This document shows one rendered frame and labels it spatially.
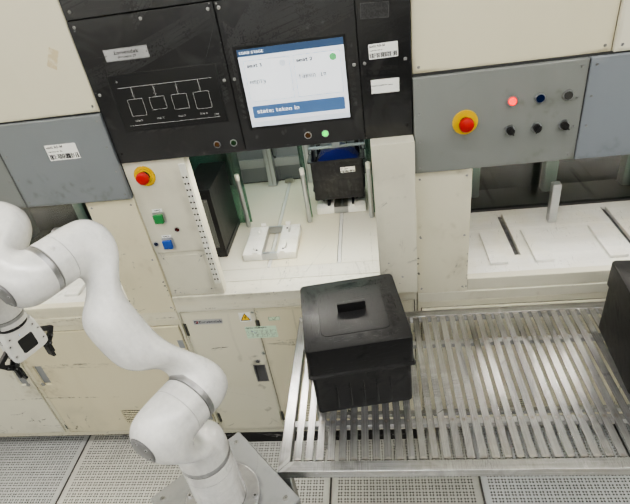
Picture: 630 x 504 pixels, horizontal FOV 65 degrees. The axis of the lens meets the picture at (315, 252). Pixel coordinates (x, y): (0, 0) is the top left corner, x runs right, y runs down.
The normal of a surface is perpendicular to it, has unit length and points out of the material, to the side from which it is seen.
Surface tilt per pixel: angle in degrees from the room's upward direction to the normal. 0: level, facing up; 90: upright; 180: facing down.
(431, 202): 90
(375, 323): 0
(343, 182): 90
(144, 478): 0
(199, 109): 90
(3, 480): 0
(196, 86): 90
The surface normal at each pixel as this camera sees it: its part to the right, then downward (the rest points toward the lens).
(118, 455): -0.13, -0.82
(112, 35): -0.07, 0.57
